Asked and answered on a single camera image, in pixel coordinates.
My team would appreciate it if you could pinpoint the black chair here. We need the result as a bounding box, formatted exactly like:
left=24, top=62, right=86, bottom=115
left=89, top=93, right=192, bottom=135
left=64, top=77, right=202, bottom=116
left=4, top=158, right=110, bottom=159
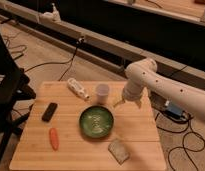
left=0, top=34, right=36, bottom=161

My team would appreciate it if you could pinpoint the orange carrot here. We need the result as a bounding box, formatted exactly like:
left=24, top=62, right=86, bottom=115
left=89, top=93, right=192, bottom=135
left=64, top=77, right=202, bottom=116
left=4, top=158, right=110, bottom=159
left=49, top=128, right=59, bottom=150

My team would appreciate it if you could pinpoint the white object on rail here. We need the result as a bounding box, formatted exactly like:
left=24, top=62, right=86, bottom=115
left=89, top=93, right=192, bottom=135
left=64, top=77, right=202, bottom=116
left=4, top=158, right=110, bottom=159
left=41, top=4, right=61, bottom=22

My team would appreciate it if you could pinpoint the black floor cable left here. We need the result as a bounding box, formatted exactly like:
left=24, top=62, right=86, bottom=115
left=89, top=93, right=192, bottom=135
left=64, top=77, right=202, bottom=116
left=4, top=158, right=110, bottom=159
left=2, top=34, right=86, bottom=82

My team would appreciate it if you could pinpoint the green bowl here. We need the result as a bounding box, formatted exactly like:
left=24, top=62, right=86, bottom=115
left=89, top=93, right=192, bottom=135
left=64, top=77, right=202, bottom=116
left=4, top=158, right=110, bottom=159
left=79, top=106, right=114, bottom=138

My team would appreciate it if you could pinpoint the white sponge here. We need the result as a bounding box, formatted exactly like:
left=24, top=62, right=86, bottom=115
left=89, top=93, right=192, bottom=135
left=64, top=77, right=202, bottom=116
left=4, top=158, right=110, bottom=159
left=108, top=139, right=130, bottom=164

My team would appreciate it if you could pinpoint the white plastic bottle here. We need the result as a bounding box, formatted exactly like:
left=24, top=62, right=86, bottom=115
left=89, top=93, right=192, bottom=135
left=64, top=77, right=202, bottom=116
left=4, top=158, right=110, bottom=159
left=67, top=78, right=89, bottom=100

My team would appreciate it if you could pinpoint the black eraser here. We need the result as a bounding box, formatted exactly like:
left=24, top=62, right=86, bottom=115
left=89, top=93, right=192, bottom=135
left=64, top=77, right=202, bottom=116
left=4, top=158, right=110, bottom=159
left=42, top=103, right=58, bottom=122

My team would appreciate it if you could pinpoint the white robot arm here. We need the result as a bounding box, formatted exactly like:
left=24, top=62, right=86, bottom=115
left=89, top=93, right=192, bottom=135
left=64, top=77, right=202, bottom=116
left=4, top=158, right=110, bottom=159
left=121, top=58, right=205, bottom=122

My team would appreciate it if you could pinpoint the black floor cable right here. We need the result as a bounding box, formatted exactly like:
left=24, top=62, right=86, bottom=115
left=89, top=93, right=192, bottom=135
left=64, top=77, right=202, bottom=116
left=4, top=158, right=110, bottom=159
left=154, top=111, right=205, bottom=171

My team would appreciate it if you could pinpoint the wooden table board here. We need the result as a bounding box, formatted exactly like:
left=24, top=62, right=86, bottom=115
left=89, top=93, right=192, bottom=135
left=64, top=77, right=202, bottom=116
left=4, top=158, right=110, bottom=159
left=10, top=81, right=166, bottom=171

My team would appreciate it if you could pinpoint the blue power box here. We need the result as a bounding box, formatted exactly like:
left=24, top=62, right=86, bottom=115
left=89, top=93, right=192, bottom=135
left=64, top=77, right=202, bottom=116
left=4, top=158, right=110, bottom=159
left=165, top=101, right=184, bottom=119

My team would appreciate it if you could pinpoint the black floor cable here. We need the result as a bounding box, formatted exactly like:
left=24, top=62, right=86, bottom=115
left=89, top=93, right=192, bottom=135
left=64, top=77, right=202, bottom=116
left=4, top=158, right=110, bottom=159
left=154, top=111, right=205, bottom=171
left=2, top=34, right=86, bottom=82

